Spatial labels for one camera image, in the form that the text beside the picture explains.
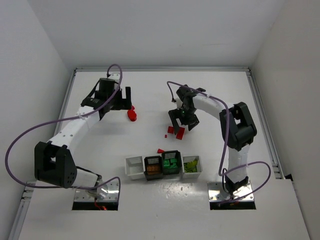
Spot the red rectangular lego brick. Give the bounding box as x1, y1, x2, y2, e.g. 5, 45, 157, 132
176, 127, 185, 140

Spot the red round lego piece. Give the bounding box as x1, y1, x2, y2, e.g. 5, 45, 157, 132
127, 109, 137, 122

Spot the green upside-down lego brick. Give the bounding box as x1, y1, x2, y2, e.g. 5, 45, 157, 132
163, 159, 171, 169

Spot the lime square lego brick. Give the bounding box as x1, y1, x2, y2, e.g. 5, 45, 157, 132
183, 160, 198, 173

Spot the green small lego brick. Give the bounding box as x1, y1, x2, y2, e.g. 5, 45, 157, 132
170, 162, 178, 168

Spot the orange brown lego brick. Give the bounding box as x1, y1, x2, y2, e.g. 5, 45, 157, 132
146, 164, 162, 175

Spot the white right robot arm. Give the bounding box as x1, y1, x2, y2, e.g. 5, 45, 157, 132
168, 84, 257, 195

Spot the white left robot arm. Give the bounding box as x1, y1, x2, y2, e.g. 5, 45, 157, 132
34, 77, 132, 189

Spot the red square lego brick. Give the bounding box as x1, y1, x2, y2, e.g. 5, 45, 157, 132
167, 126, 175, 134

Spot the red slope lego piece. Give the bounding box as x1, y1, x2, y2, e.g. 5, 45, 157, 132
157, 148, 164, 154

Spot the black bin right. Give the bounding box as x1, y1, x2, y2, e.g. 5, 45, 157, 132
161, 150, 182, 175

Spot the black bin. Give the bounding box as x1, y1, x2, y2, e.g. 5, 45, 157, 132
161, 150, 182, 175
144, 155, 164, 181

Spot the white bin far right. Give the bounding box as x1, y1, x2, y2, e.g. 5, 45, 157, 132
182, 155, 202, 180

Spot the white bin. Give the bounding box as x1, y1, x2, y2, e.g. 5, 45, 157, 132
125, 156, 145, 181
182, 155, 202, 180

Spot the black bin left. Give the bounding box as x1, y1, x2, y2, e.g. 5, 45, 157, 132
144, 155, 164, 181

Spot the white bin far left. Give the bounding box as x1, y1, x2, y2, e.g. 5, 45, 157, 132
125, 156, 145, 181

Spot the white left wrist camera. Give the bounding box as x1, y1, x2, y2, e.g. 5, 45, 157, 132
109, 72, 121, 81

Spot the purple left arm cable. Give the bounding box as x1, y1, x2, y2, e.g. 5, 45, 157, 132
4, 63, 123, 201

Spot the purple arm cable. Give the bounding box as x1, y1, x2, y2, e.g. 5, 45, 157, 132
4, 63, 123, 201
166, 80, 272, 203

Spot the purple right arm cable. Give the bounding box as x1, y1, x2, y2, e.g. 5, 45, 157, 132
166, 80, 272, 203

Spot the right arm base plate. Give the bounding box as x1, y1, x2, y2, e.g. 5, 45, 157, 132
207, 181, 255, 203

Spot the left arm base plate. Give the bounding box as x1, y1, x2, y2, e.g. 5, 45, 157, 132
74, 180, 120, 203

